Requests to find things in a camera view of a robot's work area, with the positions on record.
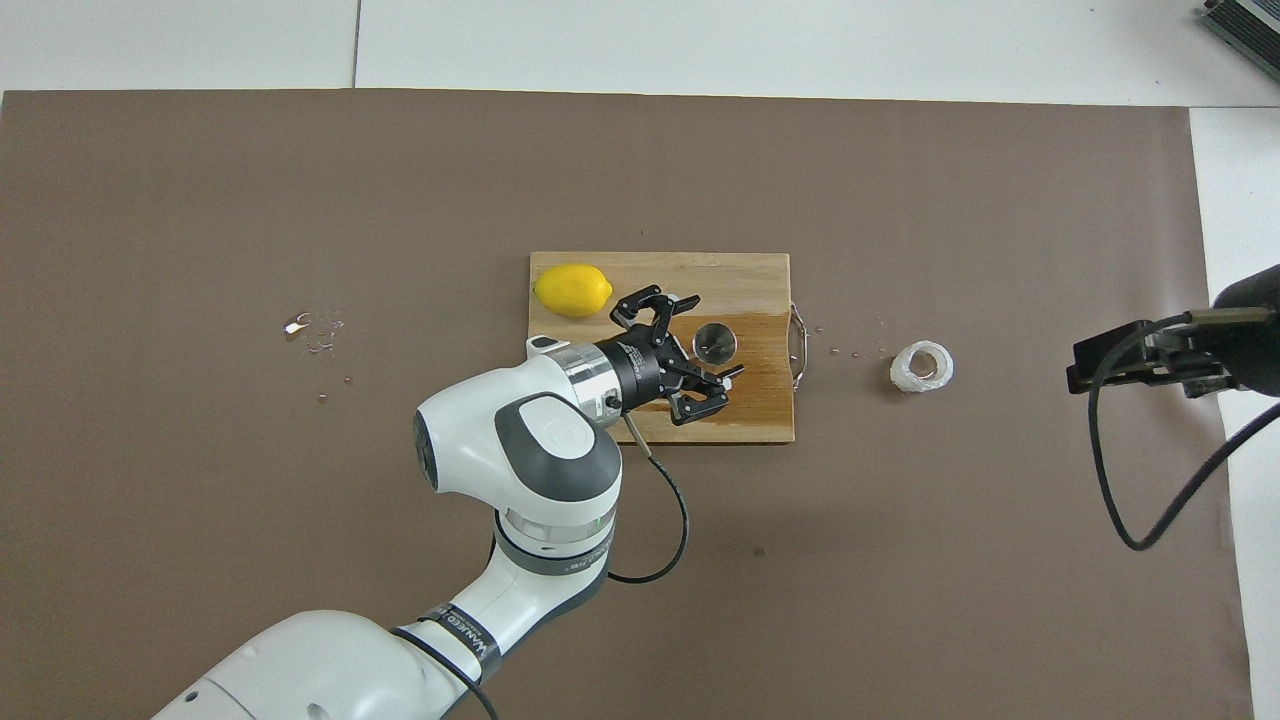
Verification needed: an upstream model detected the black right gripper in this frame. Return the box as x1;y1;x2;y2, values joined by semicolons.
1066;263;1280;399

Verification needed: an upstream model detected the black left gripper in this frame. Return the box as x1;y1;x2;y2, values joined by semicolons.
592;285;747;428

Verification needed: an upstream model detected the steel double jigger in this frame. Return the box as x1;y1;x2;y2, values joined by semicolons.
693;321;739;367

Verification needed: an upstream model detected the clear plastic cup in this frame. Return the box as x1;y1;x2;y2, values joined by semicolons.
889;340;955;394

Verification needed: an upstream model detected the wooden cutting board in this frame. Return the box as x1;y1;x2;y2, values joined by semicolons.
525;251;807;445

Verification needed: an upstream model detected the yellow lemon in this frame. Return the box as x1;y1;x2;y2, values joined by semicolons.
533;263;614;319

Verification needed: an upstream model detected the grey ribbed device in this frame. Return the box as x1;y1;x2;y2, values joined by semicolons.
1200;0;1280;84

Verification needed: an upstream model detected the brown paper table mat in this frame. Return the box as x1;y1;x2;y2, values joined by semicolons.
0;88;1256;720

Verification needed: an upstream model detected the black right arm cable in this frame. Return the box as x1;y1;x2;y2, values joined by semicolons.
1088;308;1280;552

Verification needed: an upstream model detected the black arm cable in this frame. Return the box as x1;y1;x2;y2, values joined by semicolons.
1088;308;1280;552
390;413;691;720

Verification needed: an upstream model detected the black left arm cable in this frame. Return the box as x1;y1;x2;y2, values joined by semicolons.
390;413;691;720

